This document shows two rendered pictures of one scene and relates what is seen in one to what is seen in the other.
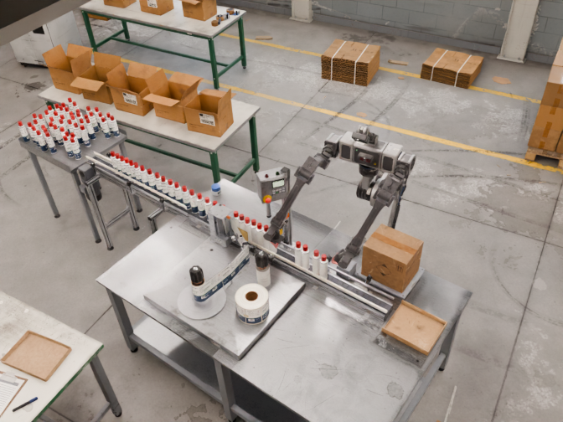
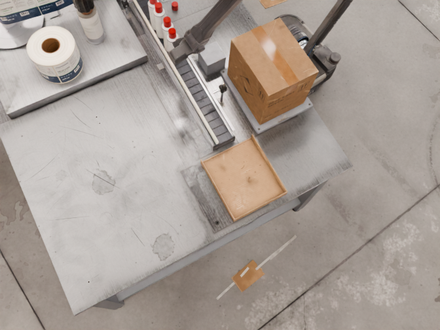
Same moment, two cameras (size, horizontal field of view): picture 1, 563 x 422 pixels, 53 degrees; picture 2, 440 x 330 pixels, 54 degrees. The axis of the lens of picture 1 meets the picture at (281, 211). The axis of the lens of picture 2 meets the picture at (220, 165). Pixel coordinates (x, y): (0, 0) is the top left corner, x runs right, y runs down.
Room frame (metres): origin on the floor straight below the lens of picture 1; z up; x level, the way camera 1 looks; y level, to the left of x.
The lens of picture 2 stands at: (1.42, -0.82, 2.62)
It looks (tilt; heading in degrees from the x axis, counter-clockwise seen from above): 70 degrees down; 16
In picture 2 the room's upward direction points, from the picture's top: 8 degrees clockwise
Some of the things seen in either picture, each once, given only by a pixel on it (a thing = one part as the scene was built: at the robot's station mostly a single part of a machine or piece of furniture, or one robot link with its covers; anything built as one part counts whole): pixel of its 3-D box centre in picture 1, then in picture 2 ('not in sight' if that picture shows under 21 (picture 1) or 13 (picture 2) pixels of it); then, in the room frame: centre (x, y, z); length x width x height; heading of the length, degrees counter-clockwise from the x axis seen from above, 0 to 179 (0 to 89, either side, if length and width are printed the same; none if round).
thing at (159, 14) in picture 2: (305, 256); (160, 20); (2.53, -0.14, 0.98); 0.05 x 0.05 x 0.20
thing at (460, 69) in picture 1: (451, 67); not in sight; (6.59, -2.29, 0.11); 0.65 x 0.54 x 0.22; 56
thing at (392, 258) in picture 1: (391, 258); (269, 73); (2.48, -0.69, 0.99); 0.30 x 0.24 x 0.27; 52
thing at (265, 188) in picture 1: (271, 185); not in sight; (2.79, 0.05, 1.38); 0.17 x 0.10 x 0.19; 107
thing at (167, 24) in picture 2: (316, 262); (168, 34); (2.48, -0.21, 0.98); 0.05 x 0.05 x 0.20
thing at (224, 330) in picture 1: (224, 290); (48, 21); (2.38, 0.40, 0.86); 0.80 x 0.67 x 0.05; 52
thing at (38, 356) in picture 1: (37, 354); not in sight; (1.99, 1.50, 0.82); 0.34 x 0.24 x 0.03; 65
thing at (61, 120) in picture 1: (62, 125); not in sight; (4.28, 1.89, 0.98); 0.57 x 0.46 x 0.21; 142
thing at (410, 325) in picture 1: (414, 326); (243, 177); (2.04, -0.76, 0.85); 0.30 x 0.26 x 0.04; 52
